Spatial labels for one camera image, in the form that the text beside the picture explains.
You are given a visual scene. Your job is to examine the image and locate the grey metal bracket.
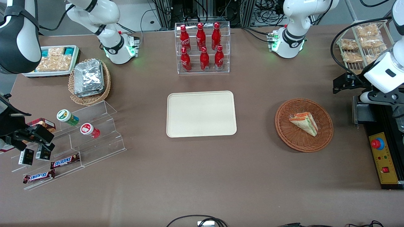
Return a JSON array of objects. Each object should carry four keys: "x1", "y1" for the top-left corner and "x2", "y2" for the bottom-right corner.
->
[{"x1": 353, "y1": 96, "x2": 377, "y2": 125}]

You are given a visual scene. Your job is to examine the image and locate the white wire shelf rack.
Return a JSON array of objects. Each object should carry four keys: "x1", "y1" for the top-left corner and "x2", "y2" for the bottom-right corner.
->
[{"x1": 336, "y1": 20, "x2": 395, "y2": 74}]

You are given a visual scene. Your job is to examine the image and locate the clear acrylic bottle rack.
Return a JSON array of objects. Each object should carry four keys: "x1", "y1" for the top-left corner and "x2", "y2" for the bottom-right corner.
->
[{"x1": 175, "y1": 21, "x2": 231, "y2": 74}]

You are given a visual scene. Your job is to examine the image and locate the red cola bottle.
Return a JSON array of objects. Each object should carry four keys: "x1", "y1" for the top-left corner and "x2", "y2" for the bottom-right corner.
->
[
  {"x1": 214, "y1": 45, "x2": 224, "y2": 71},
  {"x1": 200, "y1": 47, "x2": 210, "y2": 71},
  {"x1": 211, "y1": 22, "x2": 221, "y2": 50},
  {"x1": 180, "y1": 25, "x2": 191, "y2": 52},
  {"x1": 196, "y1": 23, "x2": 206, "y2": 51},
  {"x1": 181, "y1": 47, "x2": 192, "y2": 72}
]

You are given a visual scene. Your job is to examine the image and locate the black cable loop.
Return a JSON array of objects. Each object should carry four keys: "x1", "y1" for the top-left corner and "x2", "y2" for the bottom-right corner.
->
[{"x1": 166, "y1": 215, "x2": 228, "y2": 227}]

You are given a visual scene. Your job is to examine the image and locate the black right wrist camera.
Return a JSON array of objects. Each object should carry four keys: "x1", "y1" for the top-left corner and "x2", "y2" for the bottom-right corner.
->
[{"x1": 28, "y1": 124, "x2": 55, "y2": 144}]

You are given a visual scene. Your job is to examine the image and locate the white plastic snack tray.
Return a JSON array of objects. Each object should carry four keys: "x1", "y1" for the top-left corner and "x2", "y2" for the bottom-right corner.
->
[{"x1": 21, "y1": 45, "x2": 81, "y2": 78}]

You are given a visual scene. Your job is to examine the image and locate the red brown chocolate box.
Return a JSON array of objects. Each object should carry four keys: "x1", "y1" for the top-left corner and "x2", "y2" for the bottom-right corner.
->
[{"x1": 27, "y1": 118, "x2": 56, "y2": 133}]

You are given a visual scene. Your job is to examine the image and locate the green lidded snack cup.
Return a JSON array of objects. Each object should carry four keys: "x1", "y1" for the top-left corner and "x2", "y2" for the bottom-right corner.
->
[{"x1": 56, "y1": 109, "x2": 80, "y2": 126}]

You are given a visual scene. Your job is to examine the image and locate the red lidded snack cup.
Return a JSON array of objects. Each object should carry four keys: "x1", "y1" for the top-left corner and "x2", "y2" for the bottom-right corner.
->
[{"x1": 80, "y1": 123, "x2": 101, "y2": 139}]

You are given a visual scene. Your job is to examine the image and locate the tan wicker basket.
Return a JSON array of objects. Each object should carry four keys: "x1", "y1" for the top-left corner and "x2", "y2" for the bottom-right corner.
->
[{"x1": 68, "y1": 59, "x2": 111, "y2": 106}]

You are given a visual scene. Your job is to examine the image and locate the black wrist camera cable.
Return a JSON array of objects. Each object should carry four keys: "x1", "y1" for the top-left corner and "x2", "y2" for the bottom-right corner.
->
[{"x1": 330, "y1": 17, "x2": 393, "y2": 78}]

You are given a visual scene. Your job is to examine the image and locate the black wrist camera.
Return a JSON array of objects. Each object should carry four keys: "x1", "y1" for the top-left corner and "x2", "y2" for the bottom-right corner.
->
[
  {"x1": 333, "y1": 72, "x2": 367, "y2": 94},
  {"x1": 28, "y1": 124, "x2": 55, "y2": 144}
]

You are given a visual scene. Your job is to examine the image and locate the clear acrylic stepped stand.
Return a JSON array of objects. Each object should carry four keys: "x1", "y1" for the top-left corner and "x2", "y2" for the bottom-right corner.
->
[{"x1": 11, "y1": 100, "x2": 127, "y2": 190}]

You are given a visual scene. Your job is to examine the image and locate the round brown wicker basket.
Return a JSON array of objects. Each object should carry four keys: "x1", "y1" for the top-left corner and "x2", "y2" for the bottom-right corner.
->
[{"x1": 275, "y1": 98, "x2": 334, "y2": 153}]

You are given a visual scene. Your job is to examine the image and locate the clear plastic container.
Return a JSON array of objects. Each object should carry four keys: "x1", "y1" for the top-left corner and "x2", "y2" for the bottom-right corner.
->
[{"x1": 393, "y1": 106, "x2": 404, "y2": 133}]

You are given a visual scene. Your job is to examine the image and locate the aluminium profile post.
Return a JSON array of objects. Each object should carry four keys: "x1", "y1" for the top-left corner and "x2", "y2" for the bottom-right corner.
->
[
  {"x1": 241, "y1": 0, "x2": 255, "y2": 27},
  {"x1": 159, "y1": 0, "x2": 173, "y2": 28}
]

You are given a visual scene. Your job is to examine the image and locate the black cable tangle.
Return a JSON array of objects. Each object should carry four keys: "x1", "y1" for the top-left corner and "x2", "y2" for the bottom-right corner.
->
[{"x1": 254, "y1": 0, "x2": 287, "y2": 26}]

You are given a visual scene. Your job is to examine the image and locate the black machine housing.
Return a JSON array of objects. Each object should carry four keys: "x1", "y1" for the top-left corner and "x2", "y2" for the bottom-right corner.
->
[{"x1": 363, "y1": 104, "x2": 404, "y2": 190}]

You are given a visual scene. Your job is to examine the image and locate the clear bagged pastry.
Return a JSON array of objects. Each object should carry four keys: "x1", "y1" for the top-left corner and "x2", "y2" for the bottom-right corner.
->
[
  {"x1": 340, "y1": 38, "x2": 359, "y2": 51},
  {"x1": 365, "y1": 47, "x2": 387, "y2": 64},
  {"x1": 342, "y1": 51, "x2": 363, "y2": 63},
  {"x1": 355, "y1": 24, "x2": 380, "y2": 38},
  {"x1": 360, "y1": 36, "x2": 384, "y2": 49}
]

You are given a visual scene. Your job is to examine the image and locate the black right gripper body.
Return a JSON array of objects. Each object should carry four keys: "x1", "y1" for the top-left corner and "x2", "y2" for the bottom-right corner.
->
[{"x1": 0, "y1": 94, "x2": 31, "y2": 144}]

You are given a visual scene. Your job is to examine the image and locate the brown snickers bar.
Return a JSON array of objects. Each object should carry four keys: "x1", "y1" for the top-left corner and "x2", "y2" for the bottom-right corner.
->
[
  {"x1": 23, "y1": 170, "x2": 56, "y2": 184},
  {"x1": 50, "y1": 154, "x2": 80, "y2": 170}
]

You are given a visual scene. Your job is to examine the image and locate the small black box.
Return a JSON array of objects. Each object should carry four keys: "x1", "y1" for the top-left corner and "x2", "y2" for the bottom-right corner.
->
[
  {"x1": 35, "y1": 145, "x2": 51, "y2": 161},
  {"x1": 18, "y1": 148, "x2": 34, "y2": 166}
]

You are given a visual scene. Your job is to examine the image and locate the silver foil pack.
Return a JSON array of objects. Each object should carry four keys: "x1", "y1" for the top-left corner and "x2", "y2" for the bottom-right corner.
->
[
  {"x1": 74, "y1": 60, "x2": 104, "y2": 93},
  {"x1": 76, "y1": 86, "x2": 105, "y2": 98}
]

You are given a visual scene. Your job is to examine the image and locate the triangular sandwich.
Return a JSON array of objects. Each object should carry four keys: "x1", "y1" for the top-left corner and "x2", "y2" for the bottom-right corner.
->
[{"x1": 289, "y1": 113, "x2": 318, "y2": 137}]

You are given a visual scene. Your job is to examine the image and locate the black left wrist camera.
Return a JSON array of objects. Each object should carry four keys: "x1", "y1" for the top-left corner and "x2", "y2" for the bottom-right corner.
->
[{"x1": 333, "y1": 72, "x2": 367, "y2": 94}]

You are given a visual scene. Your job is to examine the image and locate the yellow control panel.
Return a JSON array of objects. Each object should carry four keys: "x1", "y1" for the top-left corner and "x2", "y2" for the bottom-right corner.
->
[{"x1": 369, "y1": 132, "x2": 399, "y2": 184}]

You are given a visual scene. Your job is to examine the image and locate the beige rectangular tray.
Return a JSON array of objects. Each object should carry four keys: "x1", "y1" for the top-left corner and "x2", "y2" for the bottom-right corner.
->
[{"x1": 166, "y1": 90, "x2": 237, "y2": 138}]

